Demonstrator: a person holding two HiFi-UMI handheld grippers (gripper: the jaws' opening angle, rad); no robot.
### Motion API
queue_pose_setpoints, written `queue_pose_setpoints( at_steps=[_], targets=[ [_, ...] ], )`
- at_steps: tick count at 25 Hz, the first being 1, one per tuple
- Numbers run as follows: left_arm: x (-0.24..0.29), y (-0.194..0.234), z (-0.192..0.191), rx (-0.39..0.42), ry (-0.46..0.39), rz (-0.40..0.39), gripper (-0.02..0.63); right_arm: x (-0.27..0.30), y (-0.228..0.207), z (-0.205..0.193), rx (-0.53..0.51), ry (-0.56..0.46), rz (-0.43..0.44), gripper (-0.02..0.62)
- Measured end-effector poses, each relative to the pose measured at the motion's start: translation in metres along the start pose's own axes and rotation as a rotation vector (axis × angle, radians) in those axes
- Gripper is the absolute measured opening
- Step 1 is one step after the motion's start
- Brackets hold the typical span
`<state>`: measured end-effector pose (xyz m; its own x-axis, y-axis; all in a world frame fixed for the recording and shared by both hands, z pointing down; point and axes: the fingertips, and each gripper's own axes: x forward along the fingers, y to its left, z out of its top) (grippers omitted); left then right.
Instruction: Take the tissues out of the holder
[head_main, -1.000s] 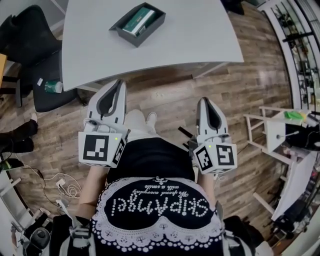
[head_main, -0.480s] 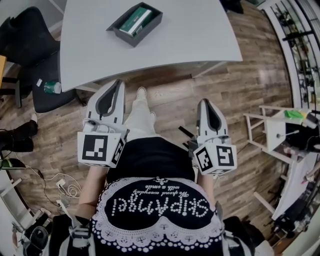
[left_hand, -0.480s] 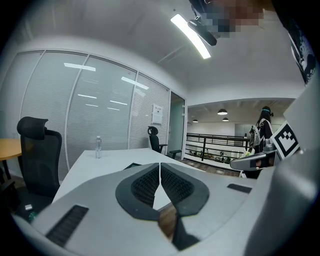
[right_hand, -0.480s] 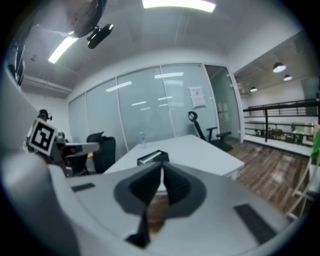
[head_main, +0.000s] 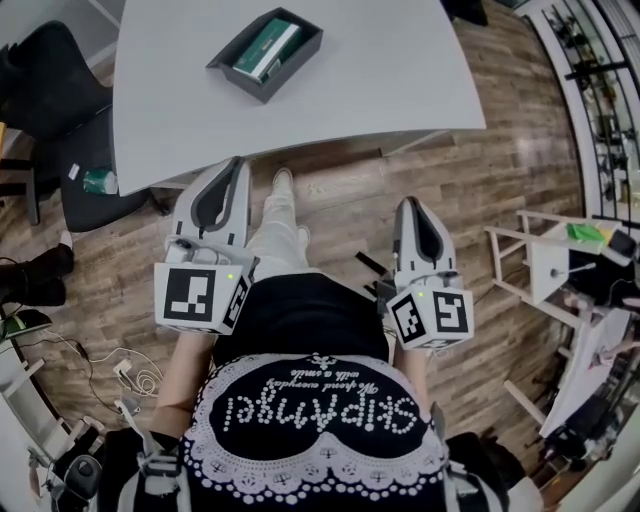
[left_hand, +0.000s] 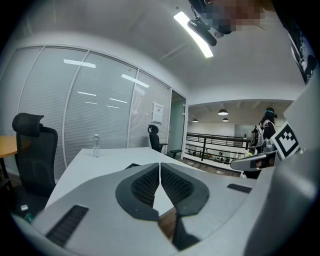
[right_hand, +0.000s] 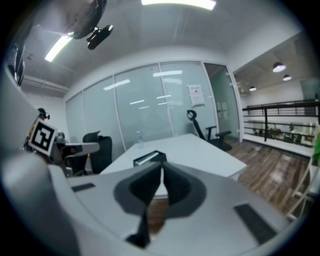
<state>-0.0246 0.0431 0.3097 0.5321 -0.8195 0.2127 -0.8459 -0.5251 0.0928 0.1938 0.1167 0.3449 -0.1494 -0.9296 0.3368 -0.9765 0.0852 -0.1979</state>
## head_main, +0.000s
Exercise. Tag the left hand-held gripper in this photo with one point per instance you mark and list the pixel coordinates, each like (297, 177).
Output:
(187, 297)

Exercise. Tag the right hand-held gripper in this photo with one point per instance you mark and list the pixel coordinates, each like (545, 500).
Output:
(450, 312)

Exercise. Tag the dark grey box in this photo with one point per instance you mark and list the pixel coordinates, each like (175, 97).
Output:
(295, 70)

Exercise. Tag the green and white packet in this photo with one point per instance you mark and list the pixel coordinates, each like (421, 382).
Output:
(265, 47)

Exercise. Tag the person's right forearm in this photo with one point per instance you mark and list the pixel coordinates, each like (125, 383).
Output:
(412, 385)

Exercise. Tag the person's left forearm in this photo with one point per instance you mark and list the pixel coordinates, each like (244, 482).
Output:
(185, 380)

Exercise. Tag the person's white trousers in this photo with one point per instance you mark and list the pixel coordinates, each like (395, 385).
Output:
(277, 230)

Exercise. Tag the person's white shoe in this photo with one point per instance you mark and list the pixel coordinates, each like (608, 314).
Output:
(282, 182)
(303, 235)

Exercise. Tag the white table leg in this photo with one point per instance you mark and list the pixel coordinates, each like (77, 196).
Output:
(415, 142)

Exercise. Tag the white step stool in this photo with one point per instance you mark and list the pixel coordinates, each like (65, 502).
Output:
(545, 265)

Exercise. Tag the person's black printed top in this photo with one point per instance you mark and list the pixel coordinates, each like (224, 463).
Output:
(310, 320)

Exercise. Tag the small white card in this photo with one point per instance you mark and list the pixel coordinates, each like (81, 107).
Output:
(74, 172)

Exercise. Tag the green cloth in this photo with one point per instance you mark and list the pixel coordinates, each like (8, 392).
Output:
(585, 232)

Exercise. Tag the white power strip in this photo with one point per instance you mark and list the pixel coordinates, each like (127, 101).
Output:
(121, 366)

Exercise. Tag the black office chair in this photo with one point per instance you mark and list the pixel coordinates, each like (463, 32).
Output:
(55, 100)

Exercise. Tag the black and green device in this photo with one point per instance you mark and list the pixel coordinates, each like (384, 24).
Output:
(22, 325)

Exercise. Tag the black metal rack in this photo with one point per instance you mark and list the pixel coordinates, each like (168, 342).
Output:
(600, 100)

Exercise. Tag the dark grey round device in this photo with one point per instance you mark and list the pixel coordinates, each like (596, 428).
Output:
(85, 475)

